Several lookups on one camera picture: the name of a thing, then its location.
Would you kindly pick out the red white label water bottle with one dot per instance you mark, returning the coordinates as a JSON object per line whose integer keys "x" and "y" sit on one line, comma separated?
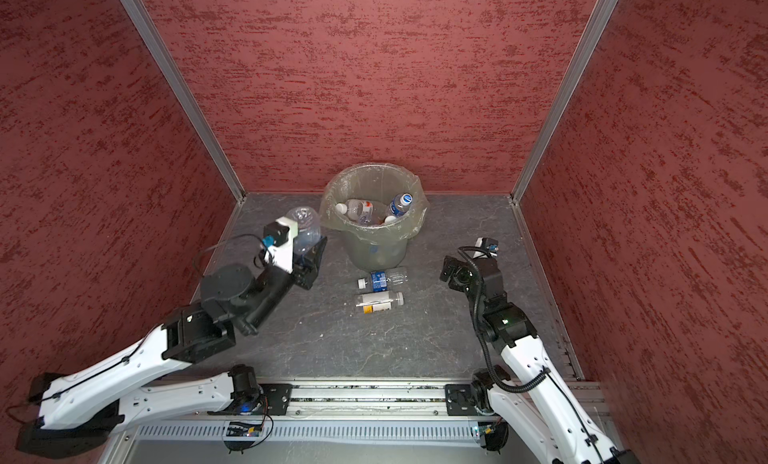
{"x": 357, "y": 211}

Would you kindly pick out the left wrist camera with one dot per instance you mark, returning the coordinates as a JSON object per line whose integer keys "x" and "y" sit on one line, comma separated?
{"x": 278, "y": 238}

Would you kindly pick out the right circuit board under rail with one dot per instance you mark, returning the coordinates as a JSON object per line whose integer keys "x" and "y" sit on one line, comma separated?
{"x": 492, "y": 437}

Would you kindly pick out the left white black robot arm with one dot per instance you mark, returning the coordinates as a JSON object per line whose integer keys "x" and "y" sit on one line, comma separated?
{"x": 80, "y": 412}

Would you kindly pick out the blue label Pocari bottle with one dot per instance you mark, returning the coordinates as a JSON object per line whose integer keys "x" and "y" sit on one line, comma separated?
{"x": 309, "y": 228}

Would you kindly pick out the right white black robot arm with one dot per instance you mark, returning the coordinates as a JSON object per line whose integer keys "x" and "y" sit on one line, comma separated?
{"x": 523, "y": 386}

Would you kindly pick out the left circuit board under rail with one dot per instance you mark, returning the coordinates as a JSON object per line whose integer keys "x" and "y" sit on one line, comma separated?
{"x": 245, "y": 430}

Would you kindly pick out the circuit board under rail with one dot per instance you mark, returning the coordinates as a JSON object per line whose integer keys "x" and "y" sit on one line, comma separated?
{"x": 245, "y": 430}
{"x": 492, "y": 437}

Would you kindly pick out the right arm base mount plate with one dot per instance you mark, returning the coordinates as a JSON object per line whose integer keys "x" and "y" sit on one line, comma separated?
{"x": 464, "y": 400}

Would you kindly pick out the corner aluminium post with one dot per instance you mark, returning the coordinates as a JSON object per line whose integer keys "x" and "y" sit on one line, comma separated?
{"x": 151, "y": 37}
{"x": 593, "y": 31}

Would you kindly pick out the right corner aluminium post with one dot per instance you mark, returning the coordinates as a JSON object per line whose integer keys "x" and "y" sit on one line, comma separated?
{"x": 593, "y": 31}

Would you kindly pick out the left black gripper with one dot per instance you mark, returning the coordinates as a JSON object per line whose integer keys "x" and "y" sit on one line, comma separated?
{"x": 308, "y": 271}

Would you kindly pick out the aluminium front rail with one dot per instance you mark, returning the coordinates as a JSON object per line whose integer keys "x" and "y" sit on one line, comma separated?
{"x": 354, "y": 399}

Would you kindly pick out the blue label bottle white cap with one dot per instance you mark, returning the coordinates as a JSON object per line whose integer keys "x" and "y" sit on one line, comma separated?
{"x": 398, "y": 207}

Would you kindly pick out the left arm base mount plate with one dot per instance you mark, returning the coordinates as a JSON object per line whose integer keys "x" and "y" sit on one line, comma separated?
{"x": 274, "y": 399}

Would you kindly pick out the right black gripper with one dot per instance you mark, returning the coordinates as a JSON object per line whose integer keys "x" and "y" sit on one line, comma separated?
{"x": 461, "y": 270}

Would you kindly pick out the white slotted cable duct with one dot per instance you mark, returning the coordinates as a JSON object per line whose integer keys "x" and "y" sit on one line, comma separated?
{"x": 454, "y": 433}

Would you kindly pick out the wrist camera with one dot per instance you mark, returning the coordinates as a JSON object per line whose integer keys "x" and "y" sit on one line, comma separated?
{"x": 278, "y": 238}
{"x": 489, "y": 245}

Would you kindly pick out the grey mesh waste bin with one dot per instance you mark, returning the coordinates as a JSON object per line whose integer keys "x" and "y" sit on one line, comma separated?
{"x": 375, "y": 251}

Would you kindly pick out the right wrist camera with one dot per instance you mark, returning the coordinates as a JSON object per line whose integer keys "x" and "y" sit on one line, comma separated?
{"x": 489, "y": 245}

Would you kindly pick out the white yellow label bottle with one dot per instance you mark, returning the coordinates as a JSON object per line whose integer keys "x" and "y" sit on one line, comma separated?
{"x": 381, "y": 301}

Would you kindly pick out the left corner aluminium post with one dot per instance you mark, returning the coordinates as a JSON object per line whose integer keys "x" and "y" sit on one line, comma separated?
{"x": 151, "y": 37}

